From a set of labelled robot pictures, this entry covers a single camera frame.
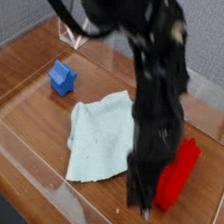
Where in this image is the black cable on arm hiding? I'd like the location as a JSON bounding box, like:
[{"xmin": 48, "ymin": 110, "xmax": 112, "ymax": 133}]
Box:
[{"xmin": 22, "ymin": 0, "xmax": 121, "ymax": 42}]

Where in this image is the clear acrylic front barrier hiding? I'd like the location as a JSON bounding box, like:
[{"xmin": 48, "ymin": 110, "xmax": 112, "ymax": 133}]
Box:
[{"xmin": 0, "ymin": 119, "xmax": 115, "ymax": 224}]

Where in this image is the red object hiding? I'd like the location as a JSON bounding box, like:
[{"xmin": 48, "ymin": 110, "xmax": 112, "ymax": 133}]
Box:
[{"xmin": 154, "ymin": 138, "xmax": 201, "ymax": 211}]

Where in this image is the clear acrylic back barrier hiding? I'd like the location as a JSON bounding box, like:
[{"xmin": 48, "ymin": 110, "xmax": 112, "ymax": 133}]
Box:
[{"xmin": 81, "ymin": 40, "xmax": 224, "ymax": 145}]

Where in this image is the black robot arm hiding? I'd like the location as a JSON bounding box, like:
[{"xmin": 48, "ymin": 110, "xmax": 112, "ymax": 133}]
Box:
[{"xmin": 81, "ymin": 0, "xmax": 190, "ymax": 220}]

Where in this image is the light blue cloth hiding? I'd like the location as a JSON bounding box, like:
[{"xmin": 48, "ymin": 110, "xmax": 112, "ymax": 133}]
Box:
[{"xmin": 65, "ymin": 91, "xmax": 134, "ymax": 183}]

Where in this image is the blue star-shaped block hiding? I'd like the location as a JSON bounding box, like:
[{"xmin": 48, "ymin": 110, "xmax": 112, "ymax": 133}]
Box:
[{"xmin": 48, "ymin": 60, "xmax": 77, "ymax": 97}]

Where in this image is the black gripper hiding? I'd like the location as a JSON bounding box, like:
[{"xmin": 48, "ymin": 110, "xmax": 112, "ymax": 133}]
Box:
[{"xmin": 126, "ymin": 69, "xmax": 190, "ymax": 221}]

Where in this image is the clear acrylic corner bracket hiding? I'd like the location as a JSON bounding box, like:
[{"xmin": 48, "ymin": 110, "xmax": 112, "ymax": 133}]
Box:
[{"xmin": 58, "ymin": 20, "xmax": 88, "ymax": 50}]

